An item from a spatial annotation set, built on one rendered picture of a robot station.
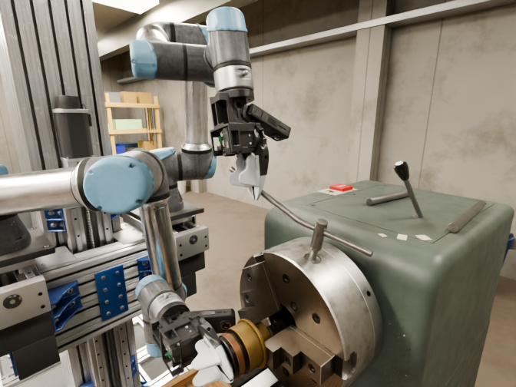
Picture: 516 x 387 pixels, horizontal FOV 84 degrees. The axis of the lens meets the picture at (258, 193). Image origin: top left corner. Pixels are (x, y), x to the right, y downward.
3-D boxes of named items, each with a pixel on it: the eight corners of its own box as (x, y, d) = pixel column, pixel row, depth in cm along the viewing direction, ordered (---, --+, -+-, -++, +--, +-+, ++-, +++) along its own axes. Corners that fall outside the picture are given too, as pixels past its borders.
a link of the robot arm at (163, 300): (181, 314, 70) (179, 284, 67) (190, 325, 66) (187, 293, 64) (150, 328, 65) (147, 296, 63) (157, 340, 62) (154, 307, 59)
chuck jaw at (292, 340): (302, 315, 60) (353, 348, 51) (302, 335, 61) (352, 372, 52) (262, 339, 53) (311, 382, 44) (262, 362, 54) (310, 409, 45)
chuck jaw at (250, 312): (280, 304, 65) (262, 253, 67) (294, 303, 61) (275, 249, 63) (240, 325, 58) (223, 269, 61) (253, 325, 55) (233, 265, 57)
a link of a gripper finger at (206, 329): (214, 363, 51) (192, 335, 58) (223, 358, 52) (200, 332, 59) (213, 342, 50) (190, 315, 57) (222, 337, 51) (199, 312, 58)
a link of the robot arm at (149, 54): (131, 16, 91) (127, 28, 53) (167, 20, 95) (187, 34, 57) (135, 56, 98) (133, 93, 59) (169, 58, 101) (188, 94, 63)
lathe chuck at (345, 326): (258, 310, 83) (277, 216, 70) (348, 410, 62) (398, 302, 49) (233, 323, 78) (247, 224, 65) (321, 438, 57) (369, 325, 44)
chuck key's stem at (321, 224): (316, 270, 58) (329, 221, 54) (312, 275, 57) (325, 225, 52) (307, 265, 60) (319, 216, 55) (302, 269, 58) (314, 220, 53)
